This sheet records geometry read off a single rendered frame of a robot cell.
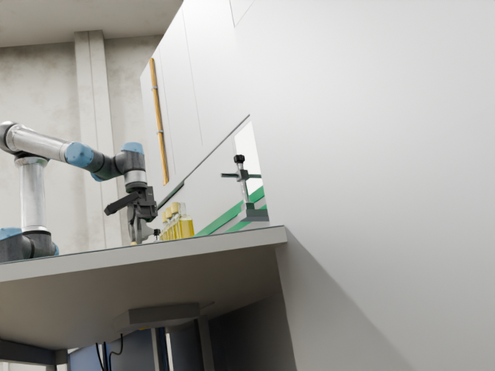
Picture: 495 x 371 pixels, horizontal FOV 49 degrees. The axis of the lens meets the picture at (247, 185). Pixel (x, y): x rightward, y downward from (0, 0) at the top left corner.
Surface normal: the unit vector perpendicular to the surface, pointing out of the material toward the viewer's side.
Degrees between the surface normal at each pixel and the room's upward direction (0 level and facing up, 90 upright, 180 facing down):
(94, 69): 90
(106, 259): 90
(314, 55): 90
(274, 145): 90
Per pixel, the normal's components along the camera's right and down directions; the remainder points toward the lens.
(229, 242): 0.10, -0.34
